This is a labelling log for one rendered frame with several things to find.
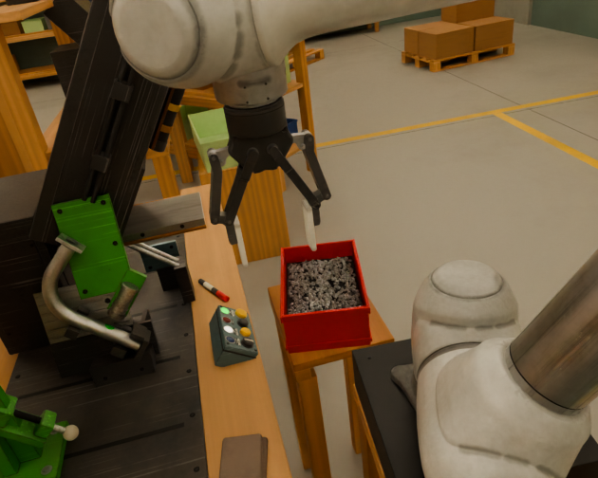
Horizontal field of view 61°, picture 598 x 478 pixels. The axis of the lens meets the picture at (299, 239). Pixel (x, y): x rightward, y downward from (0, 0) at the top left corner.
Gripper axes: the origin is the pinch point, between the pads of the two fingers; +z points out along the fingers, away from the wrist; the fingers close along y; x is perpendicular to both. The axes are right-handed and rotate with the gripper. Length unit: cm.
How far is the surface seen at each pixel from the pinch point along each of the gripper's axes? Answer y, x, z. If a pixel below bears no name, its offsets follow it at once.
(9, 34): -260, 895, 47
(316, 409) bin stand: 7, 28, 69
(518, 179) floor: 206, 229, 132
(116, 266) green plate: -30, 37, 19
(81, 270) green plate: -37, 37, 18
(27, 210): -47, 49, 8
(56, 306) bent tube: -43, 32, 23
